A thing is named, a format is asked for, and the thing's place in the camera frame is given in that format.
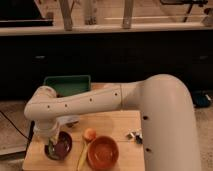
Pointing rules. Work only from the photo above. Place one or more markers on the green pepper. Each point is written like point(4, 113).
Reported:
point(51, 150)

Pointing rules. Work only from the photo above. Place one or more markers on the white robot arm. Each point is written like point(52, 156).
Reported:
point(170, 137)

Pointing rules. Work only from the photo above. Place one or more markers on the orange bowl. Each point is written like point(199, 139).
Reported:
point(103, 153)

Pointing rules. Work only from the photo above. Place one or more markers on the dark purple bowl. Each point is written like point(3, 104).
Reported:
point(62, 147)

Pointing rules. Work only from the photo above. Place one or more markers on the green plastic tray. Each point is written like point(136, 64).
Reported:
point(69, 85)

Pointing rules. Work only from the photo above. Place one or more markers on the orange fruit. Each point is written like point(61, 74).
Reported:
point(89, 134)

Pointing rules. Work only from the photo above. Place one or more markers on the small black white object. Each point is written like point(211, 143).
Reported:
point(136, 136)

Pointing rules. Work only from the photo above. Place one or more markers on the yellow banana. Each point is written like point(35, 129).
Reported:
point(82, 157)

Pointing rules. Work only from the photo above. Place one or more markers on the teal object on floor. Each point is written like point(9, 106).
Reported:
point(202, 100)

